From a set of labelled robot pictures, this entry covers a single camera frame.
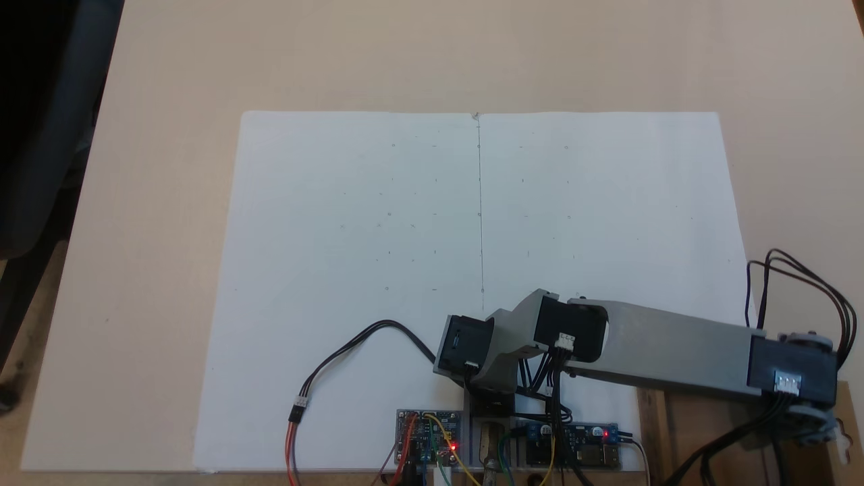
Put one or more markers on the brown cardboard box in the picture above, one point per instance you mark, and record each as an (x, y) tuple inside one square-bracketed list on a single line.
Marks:
[(688, 439)]

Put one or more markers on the dark motor driver board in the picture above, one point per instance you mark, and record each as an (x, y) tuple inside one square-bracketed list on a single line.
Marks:
[(422, 439)]

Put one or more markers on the dark office chair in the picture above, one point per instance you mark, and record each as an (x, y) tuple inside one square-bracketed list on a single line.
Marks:
[(40, 135)]

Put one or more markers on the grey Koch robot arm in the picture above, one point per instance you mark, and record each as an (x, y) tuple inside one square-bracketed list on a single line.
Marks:
[(675, 347)]

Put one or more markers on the blue circuit board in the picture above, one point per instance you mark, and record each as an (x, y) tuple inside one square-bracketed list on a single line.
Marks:
[(587, 445)]

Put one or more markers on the white paper sheet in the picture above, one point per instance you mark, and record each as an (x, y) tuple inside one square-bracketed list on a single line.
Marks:
[(337, 236), (607, 202)]

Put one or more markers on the metal table clamp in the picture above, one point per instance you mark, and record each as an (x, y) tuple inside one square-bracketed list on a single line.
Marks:
[(489, 445)]

